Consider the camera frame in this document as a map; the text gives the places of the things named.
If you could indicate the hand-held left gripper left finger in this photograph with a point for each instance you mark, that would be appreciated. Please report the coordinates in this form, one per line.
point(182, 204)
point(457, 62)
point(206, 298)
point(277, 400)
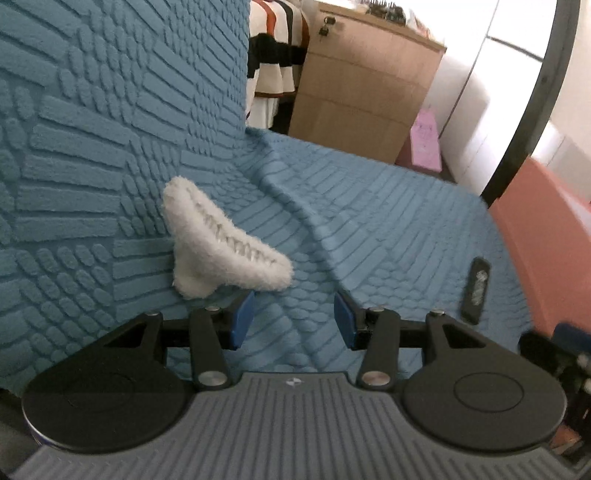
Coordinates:
point(242, 319)

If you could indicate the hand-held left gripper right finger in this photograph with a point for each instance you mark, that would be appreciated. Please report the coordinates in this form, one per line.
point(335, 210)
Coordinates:
point(344, 319)

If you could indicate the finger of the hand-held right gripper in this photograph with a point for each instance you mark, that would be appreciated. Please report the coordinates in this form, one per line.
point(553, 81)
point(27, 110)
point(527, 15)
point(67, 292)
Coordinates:
point(561, 355)

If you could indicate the white fluffy sock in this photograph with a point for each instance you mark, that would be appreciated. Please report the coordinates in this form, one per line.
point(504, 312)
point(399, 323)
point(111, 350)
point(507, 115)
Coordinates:
point(207, 240)

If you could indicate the orange cushion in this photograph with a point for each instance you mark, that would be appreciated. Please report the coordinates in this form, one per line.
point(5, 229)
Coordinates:
point(531, 221)

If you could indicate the pink flat packet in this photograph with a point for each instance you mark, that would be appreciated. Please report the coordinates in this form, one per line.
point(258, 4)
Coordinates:
point(425, 138)

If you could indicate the wooden nightstand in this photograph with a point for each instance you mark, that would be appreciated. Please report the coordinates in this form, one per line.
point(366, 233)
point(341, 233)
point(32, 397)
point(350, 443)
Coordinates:
point(360, 92)

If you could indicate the blue textured blanket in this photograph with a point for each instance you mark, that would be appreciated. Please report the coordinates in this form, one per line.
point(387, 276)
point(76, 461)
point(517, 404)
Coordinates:
point(92, 138)

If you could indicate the striped hanging clothes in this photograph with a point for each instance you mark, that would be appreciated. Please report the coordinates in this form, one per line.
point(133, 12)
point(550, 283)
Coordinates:
point(272, 55)

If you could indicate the keys in drawer lock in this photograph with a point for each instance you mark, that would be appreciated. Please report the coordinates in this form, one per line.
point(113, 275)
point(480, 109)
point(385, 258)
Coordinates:
point(327, 28)

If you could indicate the tray of small bottles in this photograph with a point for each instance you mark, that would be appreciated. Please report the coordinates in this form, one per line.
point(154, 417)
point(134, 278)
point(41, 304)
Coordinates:
point(383, 7)

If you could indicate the white panel with black frame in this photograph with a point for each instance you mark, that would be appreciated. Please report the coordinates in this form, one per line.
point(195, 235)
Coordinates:
point(545, 92)

